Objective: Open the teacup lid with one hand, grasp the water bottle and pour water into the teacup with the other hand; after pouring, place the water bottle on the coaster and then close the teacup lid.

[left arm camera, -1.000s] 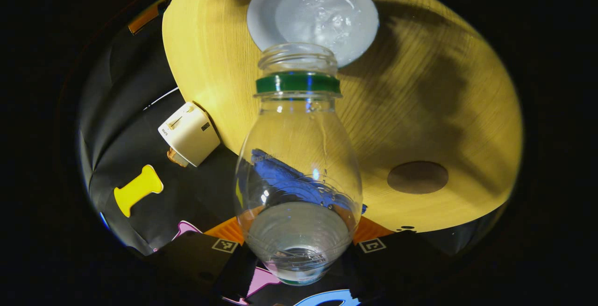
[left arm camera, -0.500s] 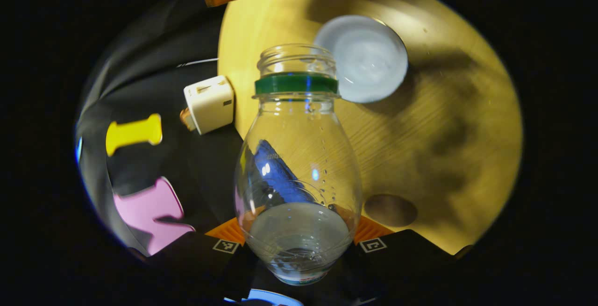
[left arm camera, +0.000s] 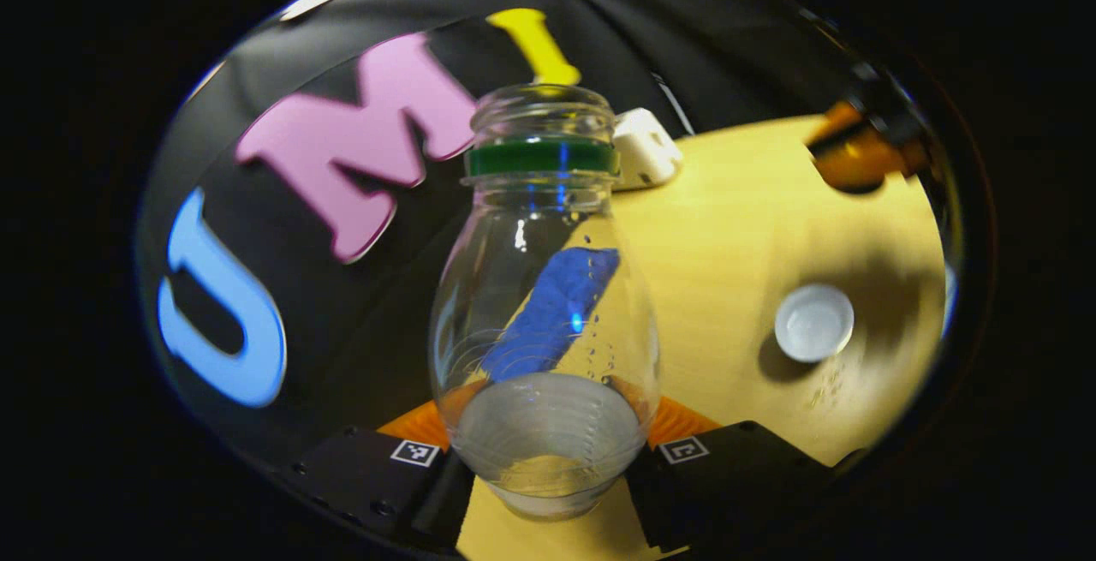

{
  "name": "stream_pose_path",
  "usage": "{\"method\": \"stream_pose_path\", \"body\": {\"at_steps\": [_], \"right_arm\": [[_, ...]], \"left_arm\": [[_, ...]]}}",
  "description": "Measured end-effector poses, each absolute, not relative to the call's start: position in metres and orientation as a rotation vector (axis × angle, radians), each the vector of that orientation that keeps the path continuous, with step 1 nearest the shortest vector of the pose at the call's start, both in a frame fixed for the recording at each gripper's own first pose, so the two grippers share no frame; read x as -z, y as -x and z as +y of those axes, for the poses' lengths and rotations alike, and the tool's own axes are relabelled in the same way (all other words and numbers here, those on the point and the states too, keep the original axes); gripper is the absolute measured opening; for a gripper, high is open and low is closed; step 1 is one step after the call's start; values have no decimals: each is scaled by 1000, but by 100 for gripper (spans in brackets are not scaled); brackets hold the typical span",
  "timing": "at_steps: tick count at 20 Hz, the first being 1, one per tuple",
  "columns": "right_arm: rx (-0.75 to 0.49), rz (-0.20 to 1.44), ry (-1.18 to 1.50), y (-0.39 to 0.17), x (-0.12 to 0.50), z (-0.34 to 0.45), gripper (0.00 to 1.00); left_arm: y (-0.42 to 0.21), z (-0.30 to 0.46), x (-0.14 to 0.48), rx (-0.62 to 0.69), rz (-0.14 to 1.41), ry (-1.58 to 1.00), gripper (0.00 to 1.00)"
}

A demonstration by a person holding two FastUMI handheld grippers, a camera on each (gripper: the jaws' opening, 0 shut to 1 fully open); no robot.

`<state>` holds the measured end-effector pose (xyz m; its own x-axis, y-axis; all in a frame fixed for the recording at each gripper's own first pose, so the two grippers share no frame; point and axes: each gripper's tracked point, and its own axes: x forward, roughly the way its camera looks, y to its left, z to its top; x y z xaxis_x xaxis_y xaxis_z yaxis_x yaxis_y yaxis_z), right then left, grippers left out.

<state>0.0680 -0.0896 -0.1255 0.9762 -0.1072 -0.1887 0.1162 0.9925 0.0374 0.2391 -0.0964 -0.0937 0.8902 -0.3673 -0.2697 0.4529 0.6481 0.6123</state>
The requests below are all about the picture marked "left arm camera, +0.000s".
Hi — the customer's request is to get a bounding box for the white cable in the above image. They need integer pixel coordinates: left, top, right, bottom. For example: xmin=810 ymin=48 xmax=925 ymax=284
xmin=652 ymin=73 xmax=696 ymax=136

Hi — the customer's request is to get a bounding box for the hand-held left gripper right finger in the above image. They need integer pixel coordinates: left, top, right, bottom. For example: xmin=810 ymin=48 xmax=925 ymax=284
xmin=623 ymin=396 xmax=868 ymax=556

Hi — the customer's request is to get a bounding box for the teal teacup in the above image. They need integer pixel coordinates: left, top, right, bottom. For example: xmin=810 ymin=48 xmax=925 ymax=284
xmin=773 ymin=283 xmax=856 ymax=365

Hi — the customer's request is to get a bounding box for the blue towel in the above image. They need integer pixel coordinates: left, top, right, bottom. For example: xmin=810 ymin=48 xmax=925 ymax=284
xmin=479 ymin=247 xmax=621 ymax=384

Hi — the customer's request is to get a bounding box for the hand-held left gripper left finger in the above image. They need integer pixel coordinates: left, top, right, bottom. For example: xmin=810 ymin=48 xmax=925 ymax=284
xmin=289 ymin=398 xmax=476 ymax=557

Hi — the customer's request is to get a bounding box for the clear plastic water bottle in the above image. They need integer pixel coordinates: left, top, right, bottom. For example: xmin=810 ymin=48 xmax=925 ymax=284
xmin=426 ymin=83 xmax=662 ymax=522

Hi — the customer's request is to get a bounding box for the white toaster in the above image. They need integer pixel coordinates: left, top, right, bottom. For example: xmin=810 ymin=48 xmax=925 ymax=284
xmin=612 ymin=107 xmax=684 ymax=192

